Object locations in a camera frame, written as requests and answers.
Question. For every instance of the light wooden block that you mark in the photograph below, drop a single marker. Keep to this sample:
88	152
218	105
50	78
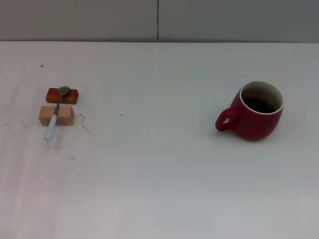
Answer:
66	115

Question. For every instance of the red ceramic coffee cup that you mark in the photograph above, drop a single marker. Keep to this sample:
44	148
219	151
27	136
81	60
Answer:
251	124

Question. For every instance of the dark red wooden block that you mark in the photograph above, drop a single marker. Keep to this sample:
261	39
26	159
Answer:
69	97

